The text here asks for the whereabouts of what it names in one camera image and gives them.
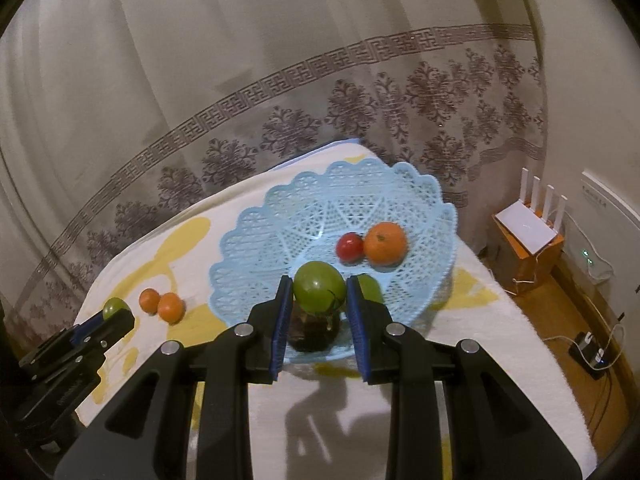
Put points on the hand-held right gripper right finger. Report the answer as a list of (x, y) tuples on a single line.
[(357, 330)]

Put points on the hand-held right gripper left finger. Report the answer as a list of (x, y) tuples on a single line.
[(281, 330)]

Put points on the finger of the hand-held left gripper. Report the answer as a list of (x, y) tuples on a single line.
[(112, 329), (75, 334)]

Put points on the green tomato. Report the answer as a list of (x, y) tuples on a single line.
[(371, 287), (112, 306), (319, 287)]

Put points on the dark brown round fruit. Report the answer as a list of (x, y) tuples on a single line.
[(314, 332)]

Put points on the red tomato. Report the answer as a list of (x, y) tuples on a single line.
[(349, 246)]

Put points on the large round orange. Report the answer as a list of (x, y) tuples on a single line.
[(385, 243)]

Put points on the light blue lace plastic basket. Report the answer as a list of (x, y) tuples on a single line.
[(310, 210)]

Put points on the small round orange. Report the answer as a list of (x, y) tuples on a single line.
[(148, 300)]

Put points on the oblong orange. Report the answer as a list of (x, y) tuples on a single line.
[(170, 307)]

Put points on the orange cardboard box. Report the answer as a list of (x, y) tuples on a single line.
[(515, 265)]

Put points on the white router with antennas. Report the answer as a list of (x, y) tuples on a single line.
[(525, 225)]

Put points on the black power strip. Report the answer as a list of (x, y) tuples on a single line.
[(590, 352)]

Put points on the beige patterned sheer curtain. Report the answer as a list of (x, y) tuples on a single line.
[(200, 35)]

